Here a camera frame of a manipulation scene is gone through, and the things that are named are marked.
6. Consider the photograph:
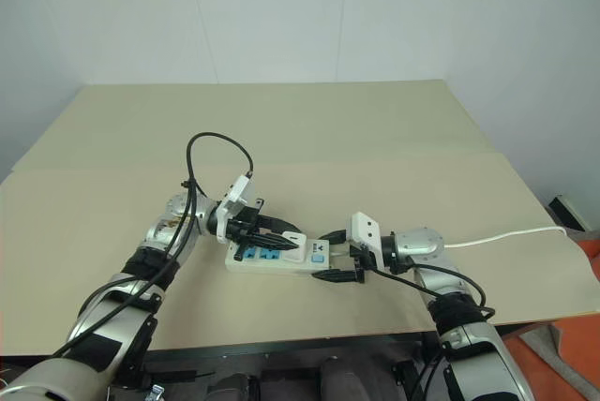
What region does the orange cloth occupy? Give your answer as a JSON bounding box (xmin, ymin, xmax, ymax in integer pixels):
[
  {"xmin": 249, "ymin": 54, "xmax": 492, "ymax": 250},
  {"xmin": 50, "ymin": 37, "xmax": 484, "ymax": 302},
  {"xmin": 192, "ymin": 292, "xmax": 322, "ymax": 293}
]
[{"xmin": 548, "ymin": 227, "xmax": 600, "ymax": 401}]

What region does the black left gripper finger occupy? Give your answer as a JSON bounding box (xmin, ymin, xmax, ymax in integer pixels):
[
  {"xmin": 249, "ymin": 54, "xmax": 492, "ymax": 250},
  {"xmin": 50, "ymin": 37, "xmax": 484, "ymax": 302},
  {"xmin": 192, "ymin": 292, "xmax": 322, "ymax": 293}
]
[
  {"xmin": 256, "ymin": 215, "xmax": 295, "ymax": 234},
  {"xmin": 245, "ymin": 230, "xmax": 298, "ymax": 252}
]

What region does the white power strip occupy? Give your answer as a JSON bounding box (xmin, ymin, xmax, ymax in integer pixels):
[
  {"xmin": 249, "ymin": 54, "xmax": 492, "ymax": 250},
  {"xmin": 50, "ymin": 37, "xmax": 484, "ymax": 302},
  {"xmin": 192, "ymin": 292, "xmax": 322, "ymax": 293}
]
[{"xmin": 224, "ymin": 230, "xmax": 336, "ymax": 277}]

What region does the white charger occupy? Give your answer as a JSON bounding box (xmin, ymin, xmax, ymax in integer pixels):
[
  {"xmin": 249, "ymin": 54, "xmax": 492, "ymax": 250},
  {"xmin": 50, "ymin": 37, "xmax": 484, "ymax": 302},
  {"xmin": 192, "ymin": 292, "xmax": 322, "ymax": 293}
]
[{"xmin": 282, "ymin": 230, "xmax": 309, "ymax": 264}]

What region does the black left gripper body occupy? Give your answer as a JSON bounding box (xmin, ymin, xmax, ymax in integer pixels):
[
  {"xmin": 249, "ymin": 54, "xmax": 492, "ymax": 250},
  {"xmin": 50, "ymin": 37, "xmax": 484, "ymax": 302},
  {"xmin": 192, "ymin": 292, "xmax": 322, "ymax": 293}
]
[{"xmin": 226, "ymin": 197, "xmax": 266, "ymax": 262}]

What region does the black box with white edge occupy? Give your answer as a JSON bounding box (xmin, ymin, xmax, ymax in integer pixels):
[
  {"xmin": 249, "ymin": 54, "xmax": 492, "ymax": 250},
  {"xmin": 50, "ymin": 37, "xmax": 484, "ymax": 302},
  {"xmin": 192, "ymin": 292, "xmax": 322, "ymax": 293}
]
[{"xmin": 547, "ymin": 194, "xmax": 588, "ymax": 233}]

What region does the grey cloth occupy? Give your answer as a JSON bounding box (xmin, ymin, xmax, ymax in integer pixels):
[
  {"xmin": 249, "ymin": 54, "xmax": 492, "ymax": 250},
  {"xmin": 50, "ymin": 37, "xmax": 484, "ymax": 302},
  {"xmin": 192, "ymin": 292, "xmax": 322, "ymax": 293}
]
[{"xmin": 511, "ymin": 323, "xmax": 572, "ymax": 358}]

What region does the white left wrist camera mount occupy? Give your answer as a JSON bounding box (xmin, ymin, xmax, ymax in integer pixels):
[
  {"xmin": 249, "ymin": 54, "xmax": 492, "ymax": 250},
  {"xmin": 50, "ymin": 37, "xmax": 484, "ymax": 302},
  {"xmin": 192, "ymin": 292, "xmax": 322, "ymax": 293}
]
[{"xmin": 215, "ymin": 174, "xmax": 259, "ymax": 240}]

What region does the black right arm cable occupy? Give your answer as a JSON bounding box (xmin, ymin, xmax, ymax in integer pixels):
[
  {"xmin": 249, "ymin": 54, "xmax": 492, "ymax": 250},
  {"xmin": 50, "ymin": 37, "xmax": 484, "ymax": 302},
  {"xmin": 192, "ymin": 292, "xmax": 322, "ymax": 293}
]
[{"xmin": 367, "ymin": 263, "xmax": 497, "ymax": 401}]

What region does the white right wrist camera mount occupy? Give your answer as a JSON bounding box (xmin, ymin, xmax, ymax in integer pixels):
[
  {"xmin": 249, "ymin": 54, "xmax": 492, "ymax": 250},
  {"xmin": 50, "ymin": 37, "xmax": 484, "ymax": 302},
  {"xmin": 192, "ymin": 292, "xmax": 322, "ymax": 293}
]
[{"xmin": 345, "ymin": 211, "xmax": 387, "ymax": 275}]

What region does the white power strip cable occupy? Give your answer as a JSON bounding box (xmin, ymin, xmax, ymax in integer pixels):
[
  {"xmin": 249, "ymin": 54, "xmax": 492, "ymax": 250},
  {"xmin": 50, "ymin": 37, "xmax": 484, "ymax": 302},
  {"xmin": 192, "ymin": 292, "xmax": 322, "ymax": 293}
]
[{"xmin": 442, "ymin": 225, "xmax": 569, "ymax": 251}]

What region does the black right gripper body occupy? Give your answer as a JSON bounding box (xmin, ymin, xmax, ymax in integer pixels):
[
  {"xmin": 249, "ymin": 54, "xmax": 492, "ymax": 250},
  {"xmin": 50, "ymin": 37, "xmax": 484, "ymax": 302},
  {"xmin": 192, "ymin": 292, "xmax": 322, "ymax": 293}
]
[{"xmin": 347, "ymin": 237, "xmax": 377, "ymax": 281}]

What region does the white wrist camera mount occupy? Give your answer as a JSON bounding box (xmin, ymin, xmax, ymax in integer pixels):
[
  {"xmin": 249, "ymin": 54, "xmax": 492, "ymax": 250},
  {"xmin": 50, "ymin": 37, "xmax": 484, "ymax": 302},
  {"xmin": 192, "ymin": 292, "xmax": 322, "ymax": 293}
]
[
  {"xmin": 345, "ymin": 211, "xmax": 387, "ymax": 275},
  {"xmin": 215, "ymin": 174, "xmax": 259, "ymax": 240}
]

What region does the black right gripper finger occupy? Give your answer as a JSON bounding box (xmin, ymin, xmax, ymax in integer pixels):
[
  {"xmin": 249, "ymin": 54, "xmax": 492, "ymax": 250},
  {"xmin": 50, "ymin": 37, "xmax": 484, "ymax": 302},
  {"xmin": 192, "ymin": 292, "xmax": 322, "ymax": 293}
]
[
  {"xmin": 312, "ymin": 268, "xmax": 368, "ymax": 285},
  {"xmin": 317, "ymin": 228, "xmax": 350, "ymax": 246}
]

